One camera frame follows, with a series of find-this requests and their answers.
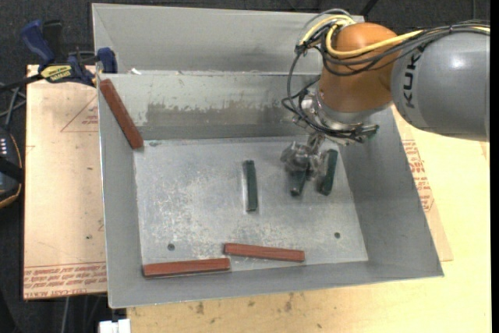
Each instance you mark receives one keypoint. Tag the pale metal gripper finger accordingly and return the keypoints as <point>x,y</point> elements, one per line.
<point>315,164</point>
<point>290,156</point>

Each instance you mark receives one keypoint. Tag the dark green block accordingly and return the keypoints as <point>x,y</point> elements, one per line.
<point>328,173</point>
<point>299,183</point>
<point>250,186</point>

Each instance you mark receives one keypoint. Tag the red-brown flat block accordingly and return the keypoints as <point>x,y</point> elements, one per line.
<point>121,114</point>
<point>265,252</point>
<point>186,267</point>

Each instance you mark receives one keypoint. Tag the grey metal bin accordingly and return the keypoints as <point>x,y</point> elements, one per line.
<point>195,206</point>

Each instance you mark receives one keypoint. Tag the brown cardboard board, red print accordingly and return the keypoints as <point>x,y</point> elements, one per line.
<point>62,187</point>

